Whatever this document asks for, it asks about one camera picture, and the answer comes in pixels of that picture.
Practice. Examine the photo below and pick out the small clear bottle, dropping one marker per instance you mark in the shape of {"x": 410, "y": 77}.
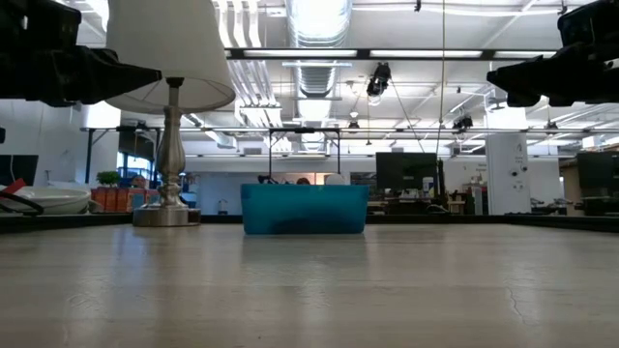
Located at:
{"x": 222, "y": 208}

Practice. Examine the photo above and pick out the orange boxes row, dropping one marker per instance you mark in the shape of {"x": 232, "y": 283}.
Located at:
{"x": 113, "y": 199}

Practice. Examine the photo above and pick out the black cabinet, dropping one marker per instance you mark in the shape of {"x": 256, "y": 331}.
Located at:
{"x": 597, "y": 179}

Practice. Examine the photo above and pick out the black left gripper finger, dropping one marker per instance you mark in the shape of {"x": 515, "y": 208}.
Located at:
{"x": 63, "y": 101}
{"x": 111, "y": 72}

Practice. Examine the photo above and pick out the black metal stand frame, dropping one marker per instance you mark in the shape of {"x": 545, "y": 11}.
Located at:
{"x": 304, "y": 130}

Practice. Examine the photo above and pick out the white bowl with tools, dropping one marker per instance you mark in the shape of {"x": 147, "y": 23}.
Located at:
{"x": 58, "y": 200}

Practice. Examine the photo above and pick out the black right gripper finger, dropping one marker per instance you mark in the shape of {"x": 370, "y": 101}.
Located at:
{"x": 532, "y": 77}
{"x": 523, "y": 100}

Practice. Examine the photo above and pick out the black aluminium table frame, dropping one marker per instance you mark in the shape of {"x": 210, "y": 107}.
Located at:
{"x": 72, "y": 221}

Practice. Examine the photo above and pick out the black computer monitor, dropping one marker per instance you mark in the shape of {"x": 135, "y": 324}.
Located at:
{"x": 406, "y": 170}
{"x": 21, "y": 169}

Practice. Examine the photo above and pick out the black ceiling spotlight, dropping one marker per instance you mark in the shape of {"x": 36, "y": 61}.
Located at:
{"x": 462, "y": 123}

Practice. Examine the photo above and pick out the white pillar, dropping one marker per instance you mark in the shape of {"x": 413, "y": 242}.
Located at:
{"x": 508, "y": 174}

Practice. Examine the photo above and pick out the small potted green plant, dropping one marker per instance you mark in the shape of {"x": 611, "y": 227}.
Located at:
{"x": 108, "y": 180}

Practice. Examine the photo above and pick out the person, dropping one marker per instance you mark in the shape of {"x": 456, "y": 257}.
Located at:
{"x": 303, "y": 181}
{"x": 138, "y": 182}

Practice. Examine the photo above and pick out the white shade silver table lamp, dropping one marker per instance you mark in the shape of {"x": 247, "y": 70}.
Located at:
{"x": 169, "y": 43}

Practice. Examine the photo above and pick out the silver ventilation duct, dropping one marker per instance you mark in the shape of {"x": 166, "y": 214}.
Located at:
{"x": 316, "y": 24}

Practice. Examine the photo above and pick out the black overhead light bar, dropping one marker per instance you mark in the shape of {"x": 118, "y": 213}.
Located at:
{"x": 362, "y": 54}

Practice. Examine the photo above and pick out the red stick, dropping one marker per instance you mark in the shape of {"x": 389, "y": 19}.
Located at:
{"x": 14, "y": 186}

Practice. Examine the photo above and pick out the black overhead rig camera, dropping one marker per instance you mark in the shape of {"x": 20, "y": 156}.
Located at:
{"x": 379, "y": 77}

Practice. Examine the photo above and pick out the teal plastic bin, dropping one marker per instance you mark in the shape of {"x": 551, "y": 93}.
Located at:
{"x": 304, "y": 208}

